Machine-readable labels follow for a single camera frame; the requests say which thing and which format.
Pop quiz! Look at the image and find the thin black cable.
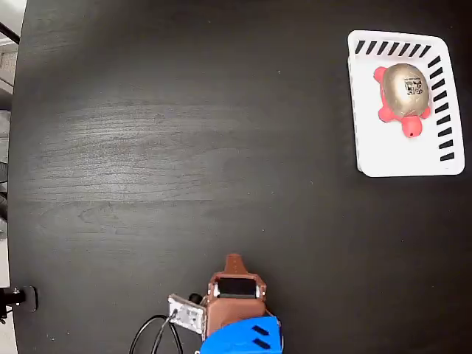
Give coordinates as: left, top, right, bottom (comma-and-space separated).
152, 313, 184, 354

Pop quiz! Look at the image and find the black table clamp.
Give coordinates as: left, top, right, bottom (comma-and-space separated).
0, 285, 40, 313

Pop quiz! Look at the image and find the white plastic basket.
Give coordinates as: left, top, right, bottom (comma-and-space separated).
347, 29, 465, 178

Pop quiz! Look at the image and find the red turtle toy gold shell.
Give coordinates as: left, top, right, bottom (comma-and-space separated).
372, 63, 431, 139

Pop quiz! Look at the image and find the black diagonal bar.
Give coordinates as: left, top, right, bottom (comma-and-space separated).
0, 21, 21, 44

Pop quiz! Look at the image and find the dark chair base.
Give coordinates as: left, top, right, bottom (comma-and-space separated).
0, 160, 10, 232

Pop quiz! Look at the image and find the silver gripper camera board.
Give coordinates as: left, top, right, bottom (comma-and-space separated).
167, 292, 207, 335

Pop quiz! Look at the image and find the black camera cable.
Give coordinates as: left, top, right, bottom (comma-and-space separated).
128, 314, 169, 354

